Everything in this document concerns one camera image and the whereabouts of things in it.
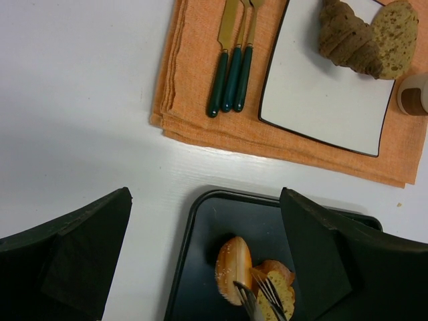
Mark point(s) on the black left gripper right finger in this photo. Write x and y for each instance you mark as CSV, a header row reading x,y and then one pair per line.
x,y
349,271

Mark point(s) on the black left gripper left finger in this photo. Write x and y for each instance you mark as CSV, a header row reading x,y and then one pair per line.
x,y
63,269

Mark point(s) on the stainless steel tongs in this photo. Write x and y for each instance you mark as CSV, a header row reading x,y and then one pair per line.
x,y
257,308

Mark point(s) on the glossy orange bun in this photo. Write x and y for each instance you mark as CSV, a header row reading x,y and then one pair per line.
x,y
233,264

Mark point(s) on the brown chocolate croissant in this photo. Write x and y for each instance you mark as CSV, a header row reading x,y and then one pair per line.
x,y
347,41

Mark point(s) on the seeded bread slice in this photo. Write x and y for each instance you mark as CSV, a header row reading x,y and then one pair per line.
x,y
282,278
395,30

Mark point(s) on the black baking tray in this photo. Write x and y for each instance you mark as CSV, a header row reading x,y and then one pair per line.
x,y
216,217

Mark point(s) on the white square plate black rim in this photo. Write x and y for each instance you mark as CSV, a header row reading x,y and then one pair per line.
x,y
308,95

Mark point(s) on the silver metal cup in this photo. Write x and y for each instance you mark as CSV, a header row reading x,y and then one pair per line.
x,y
412,95

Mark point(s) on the orange woven placemat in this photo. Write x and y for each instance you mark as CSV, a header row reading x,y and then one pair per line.
x,y
184,81

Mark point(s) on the green handled gold fork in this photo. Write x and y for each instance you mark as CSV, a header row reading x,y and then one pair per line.
x,y
247,57

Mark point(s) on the green handled gold spoon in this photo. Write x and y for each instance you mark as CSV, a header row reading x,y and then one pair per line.
x,y
232,80

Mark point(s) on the green handled gold knife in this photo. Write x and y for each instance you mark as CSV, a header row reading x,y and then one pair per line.
x,y
227,40

